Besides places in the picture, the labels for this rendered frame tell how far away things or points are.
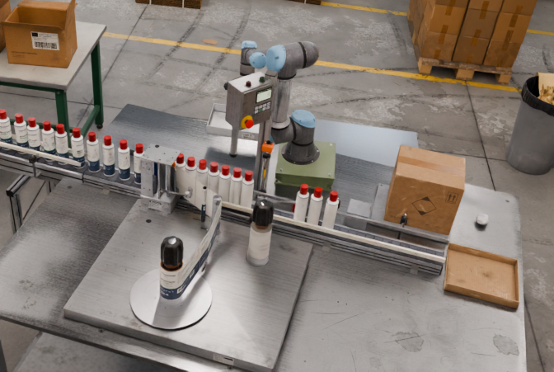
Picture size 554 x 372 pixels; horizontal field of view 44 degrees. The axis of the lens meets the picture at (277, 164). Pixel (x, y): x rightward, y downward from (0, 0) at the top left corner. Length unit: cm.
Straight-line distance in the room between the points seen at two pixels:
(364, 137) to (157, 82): 236
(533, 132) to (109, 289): 339
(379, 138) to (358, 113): 178
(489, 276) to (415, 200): 45
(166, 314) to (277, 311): 41
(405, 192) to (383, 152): 62
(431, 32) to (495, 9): 55
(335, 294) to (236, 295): 41
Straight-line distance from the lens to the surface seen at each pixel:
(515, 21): 623
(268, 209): 263
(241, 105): 276
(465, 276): 308
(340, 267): 295
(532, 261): 462
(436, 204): 311
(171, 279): 255
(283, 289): 275
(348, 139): 369
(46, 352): 341
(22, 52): 429
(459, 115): 582
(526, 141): 523
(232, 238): 292
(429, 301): 292
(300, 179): 328
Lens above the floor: 289
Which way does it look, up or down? 37 degrees down
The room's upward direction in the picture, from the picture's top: 8 degrees clockwise
